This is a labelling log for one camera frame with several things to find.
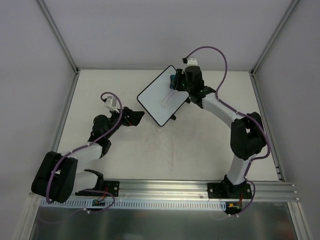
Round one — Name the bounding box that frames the blue whiteboard eraser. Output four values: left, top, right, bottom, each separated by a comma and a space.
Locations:
169, 74, 176, 90

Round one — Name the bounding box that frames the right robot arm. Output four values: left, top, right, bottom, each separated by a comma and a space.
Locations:
170, 65, 267, 199

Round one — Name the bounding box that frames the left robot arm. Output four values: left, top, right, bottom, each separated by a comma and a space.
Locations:
31, 106, 145, 203

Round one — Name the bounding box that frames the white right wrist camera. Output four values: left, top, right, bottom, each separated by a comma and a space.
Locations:
182, 57, 198, 68

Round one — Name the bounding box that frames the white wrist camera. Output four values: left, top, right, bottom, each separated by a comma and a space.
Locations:
103, 96, 120, 113
182, 57, 198, 68

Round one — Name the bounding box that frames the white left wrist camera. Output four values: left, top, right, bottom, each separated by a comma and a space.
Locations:
103, 96, 120, 113

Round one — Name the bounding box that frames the white board with black frame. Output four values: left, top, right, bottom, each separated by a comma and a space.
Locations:
136, 65, 189, 127

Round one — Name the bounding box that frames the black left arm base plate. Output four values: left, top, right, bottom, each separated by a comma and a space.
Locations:
102, 180, 120, 197

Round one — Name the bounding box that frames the left aluminium frame post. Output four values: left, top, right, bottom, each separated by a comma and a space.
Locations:
36, 0, 79, 74

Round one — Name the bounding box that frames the aluminium frame post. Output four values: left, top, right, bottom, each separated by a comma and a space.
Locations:
36, 0, 79, 74
250, 0, 300, 76

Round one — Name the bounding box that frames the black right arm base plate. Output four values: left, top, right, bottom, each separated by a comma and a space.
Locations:
207, 182, 253, 200

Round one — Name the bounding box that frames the white slotted cable duct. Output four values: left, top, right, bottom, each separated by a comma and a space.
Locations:
39, 198, 227, 212

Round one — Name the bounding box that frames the right aluminium frame post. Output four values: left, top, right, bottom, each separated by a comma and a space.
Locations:
250, 0, 300, 76

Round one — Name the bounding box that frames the aluminium front rail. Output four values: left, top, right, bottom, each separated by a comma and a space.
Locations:
116, 179, 300, 202

